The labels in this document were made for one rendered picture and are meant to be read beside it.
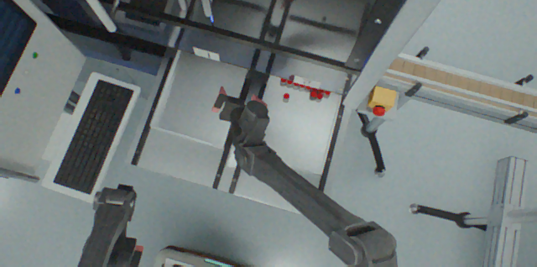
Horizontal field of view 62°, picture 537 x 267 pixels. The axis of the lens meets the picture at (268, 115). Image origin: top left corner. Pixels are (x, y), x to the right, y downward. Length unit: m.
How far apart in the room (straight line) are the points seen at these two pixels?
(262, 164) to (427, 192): 1.63
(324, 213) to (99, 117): 1.04
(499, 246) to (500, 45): 1.32
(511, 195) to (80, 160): 1.69
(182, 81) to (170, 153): 0.26
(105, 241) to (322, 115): 0.88
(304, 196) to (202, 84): 0.78
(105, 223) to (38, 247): 1.63
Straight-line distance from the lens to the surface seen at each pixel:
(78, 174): 1.69
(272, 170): 1.01
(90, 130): 1.71
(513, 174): 2.14
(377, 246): 0.84
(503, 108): 1.73
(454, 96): 1.66
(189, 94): 1.59
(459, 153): 2.66
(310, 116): 1.56
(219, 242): 2.39
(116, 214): 1.03
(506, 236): 2.09
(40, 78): 1.60
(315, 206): 0.91
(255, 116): 1.06
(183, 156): 1.55
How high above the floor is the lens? 2.38
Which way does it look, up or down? 75 degrees down
